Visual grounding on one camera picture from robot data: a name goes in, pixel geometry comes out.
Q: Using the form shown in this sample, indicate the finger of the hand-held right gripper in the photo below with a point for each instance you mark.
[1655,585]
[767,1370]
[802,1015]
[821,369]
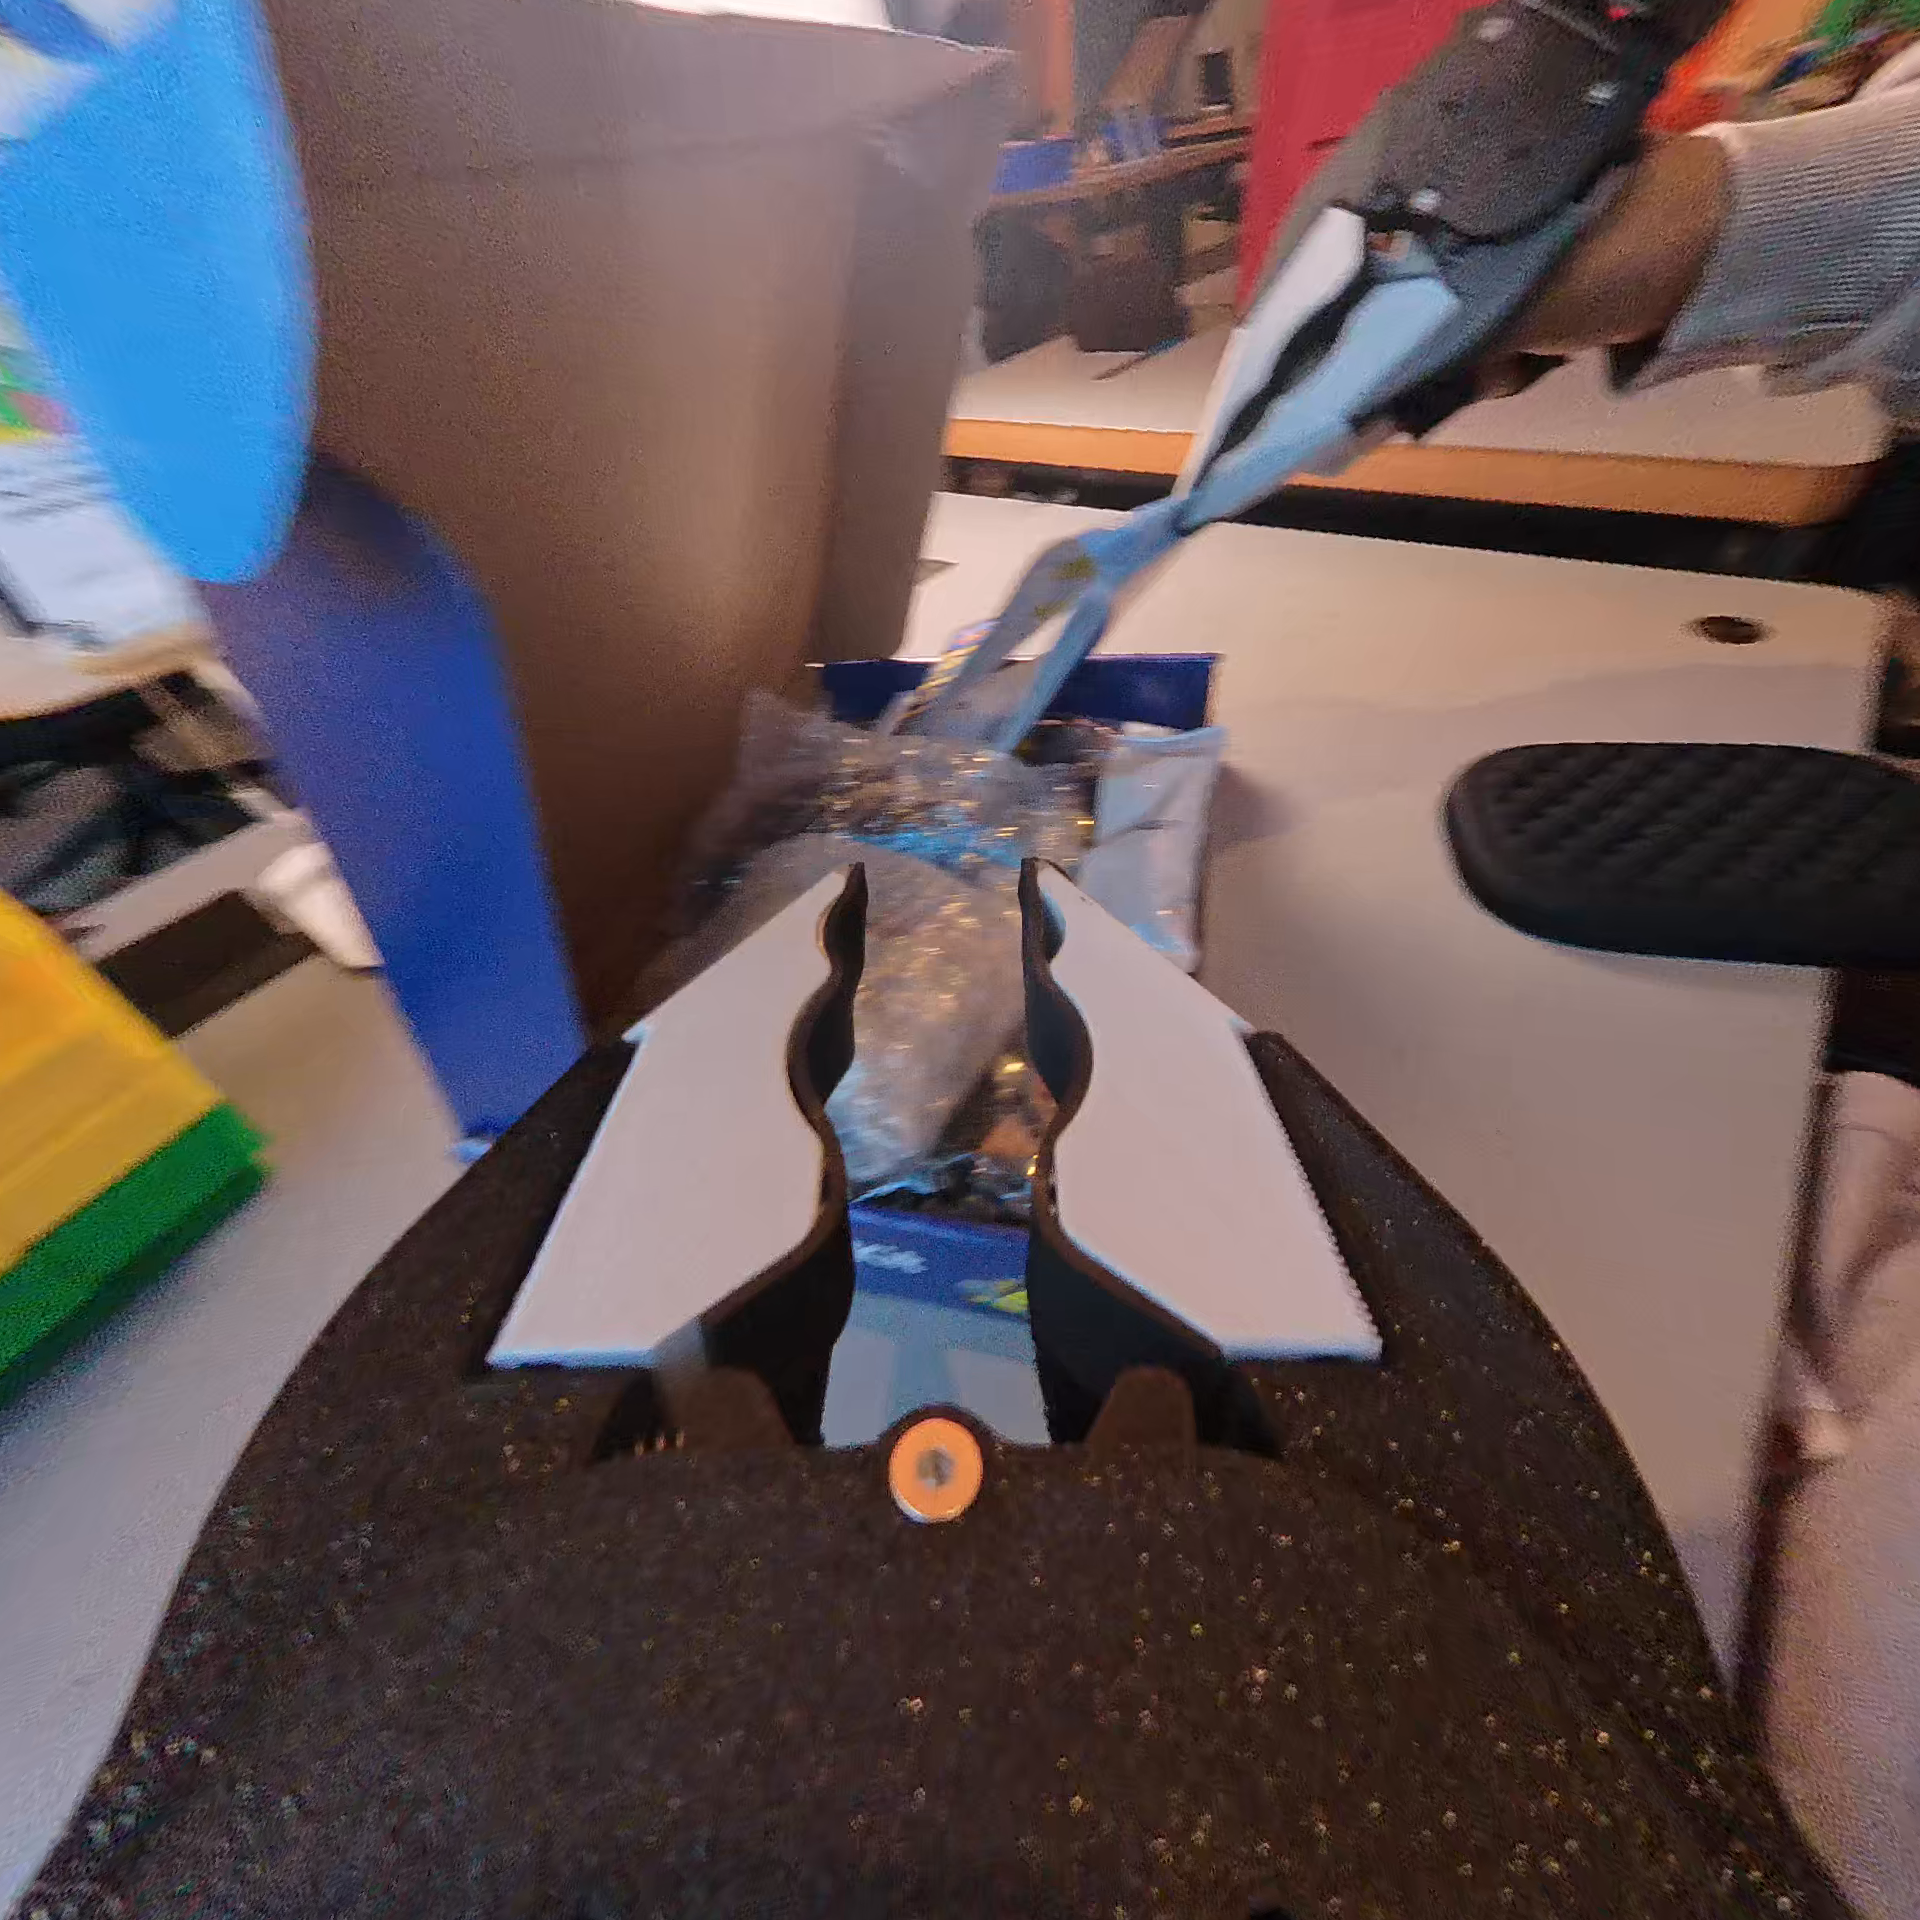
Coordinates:
[1290,315]
[1382,360]

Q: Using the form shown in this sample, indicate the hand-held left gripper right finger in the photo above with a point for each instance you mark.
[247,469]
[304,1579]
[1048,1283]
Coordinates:
[1201,1201]

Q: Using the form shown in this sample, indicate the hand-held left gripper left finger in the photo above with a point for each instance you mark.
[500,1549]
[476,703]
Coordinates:
[676,1201]

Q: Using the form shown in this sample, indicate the bubble wrap bag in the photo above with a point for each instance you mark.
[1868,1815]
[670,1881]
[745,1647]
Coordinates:
[914,930]

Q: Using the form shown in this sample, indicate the blue cardboard kit box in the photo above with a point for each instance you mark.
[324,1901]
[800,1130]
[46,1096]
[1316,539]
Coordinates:
[599,376]

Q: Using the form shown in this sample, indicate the person's right forearm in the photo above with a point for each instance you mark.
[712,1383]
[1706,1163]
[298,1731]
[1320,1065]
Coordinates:
[1799,224]

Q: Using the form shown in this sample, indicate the grey desk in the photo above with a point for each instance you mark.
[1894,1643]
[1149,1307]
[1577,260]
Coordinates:
[1500,1125]

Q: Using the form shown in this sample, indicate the person's right hand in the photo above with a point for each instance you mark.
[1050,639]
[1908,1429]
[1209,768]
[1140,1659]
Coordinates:
[1650,241]

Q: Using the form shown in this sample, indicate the red tote bag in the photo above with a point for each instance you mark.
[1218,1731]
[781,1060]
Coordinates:
[1336,119]

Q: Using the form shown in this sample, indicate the wooden workbench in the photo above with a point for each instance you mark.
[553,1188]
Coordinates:
[1109,224]

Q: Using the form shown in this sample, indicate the wood-edged table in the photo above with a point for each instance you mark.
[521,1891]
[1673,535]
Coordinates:
[1576,451]

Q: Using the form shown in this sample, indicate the blue storage bin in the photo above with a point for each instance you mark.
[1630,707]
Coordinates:
[1037,163]

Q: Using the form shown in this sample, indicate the white labelled parts bag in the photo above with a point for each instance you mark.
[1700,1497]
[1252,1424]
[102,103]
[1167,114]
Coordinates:
[1161,839]

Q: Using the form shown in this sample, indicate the green storage bin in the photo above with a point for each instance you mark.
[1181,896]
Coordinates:
[136,1243]

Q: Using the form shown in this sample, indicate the black office chair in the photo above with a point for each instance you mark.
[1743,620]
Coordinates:
[1694,856]

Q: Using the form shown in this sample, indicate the yellow storage bin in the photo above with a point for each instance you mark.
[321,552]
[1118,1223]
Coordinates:
[77,1080]

